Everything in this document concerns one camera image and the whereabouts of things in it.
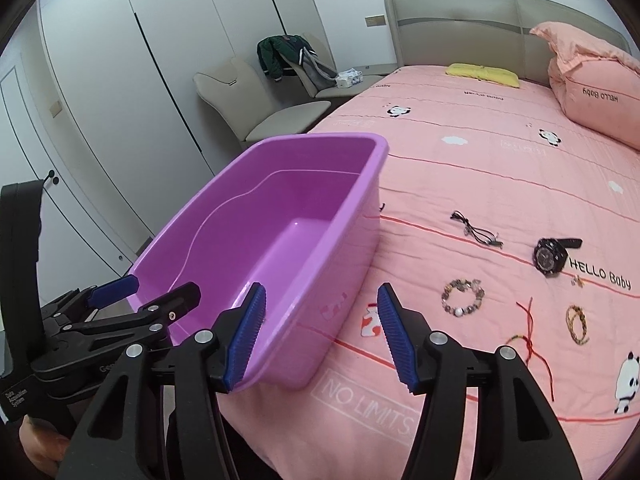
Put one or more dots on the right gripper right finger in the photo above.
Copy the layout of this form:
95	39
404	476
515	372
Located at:
426	359

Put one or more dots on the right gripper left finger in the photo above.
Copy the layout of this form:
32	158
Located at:
216	358

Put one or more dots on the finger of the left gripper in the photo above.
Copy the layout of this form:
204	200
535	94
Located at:
158	314
112	292

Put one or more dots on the left hand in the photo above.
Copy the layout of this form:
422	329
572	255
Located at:
44	447

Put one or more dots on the purple plastic bin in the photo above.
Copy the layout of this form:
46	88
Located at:
299	215

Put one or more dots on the pink bedspread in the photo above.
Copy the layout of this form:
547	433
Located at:
477	174

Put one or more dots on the black digital wristwatch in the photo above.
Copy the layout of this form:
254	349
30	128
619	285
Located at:
550	254

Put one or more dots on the small silver gold charm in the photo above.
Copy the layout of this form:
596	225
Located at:
577	280

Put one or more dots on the white wardrobe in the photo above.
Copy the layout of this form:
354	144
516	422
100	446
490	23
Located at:
98	101

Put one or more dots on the beige lounge chair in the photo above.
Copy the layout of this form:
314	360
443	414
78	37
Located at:
238	95

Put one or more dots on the dark jacket on chair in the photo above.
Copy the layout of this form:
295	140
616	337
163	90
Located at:
278	55

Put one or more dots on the tissue pack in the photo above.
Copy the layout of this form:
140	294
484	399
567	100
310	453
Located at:
348	78

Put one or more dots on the yellow pillow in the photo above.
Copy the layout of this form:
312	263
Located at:
484	73

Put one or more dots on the pink folded quilt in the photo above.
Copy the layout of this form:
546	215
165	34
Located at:
596	83

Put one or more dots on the beige headboard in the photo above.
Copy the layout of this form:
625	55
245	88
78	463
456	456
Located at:
492	33

